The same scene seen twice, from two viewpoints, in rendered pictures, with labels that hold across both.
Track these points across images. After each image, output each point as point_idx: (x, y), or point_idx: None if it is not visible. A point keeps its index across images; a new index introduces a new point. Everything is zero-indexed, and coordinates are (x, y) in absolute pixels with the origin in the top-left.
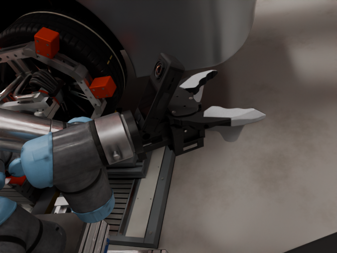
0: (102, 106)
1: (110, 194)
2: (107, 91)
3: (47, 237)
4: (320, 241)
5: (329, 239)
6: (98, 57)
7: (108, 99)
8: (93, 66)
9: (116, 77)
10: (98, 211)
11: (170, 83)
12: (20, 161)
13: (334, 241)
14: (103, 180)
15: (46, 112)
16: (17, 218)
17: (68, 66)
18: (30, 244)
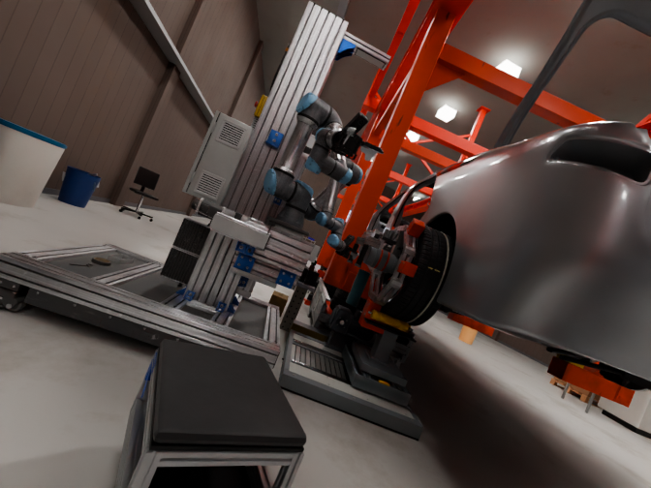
0: (393, 281)
1: (316, 161)
2: (403, 266)
3: (295, 213)
4: (291, 410)
5: (294, 418)
6: (427, 257)
7: (404, 288)
8: (418, 257)
9: (423, 282)
10: (309, 158)
11: (355, 117)
12: (335, 237)
13: (292, 421)
14: (321, 151)
15: (369, 237)
16: (304, 193)
17: (408, 242)
18: (293, 203)
